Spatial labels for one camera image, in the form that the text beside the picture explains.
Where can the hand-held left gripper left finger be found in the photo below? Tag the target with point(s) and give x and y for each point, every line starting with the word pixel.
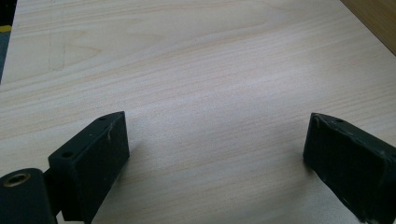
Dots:
pixel 93 161

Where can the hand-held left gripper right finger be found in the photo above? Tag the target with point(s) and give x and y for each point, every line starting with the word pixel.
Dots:
pixel 348 161

